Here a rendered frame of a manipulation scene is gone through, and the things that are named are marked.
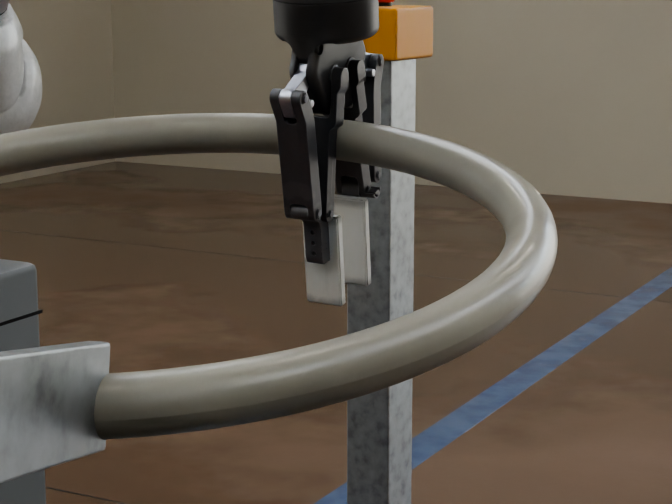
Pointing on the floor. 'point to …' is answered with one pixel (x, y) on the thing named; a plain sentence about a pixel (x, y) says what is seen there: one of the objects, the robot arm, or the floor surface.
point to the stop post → (388, 272)
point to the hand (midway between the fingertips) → (337, 251)
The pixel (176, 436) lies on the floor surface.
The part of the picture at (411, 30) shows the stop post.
